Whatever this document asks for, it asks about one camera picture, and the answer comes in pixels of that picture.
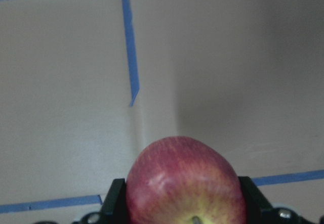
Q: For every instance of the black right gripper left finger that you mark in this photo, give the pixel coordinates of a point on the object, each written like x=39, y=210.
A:
x=114, y=207

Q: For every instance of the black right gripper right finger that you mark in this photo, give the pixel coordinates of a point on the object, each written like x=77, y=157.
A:
x=257, y=205

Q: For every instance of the red yellow apple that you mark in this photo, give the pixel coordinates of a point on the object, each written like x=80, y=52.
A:
x=182, y=180

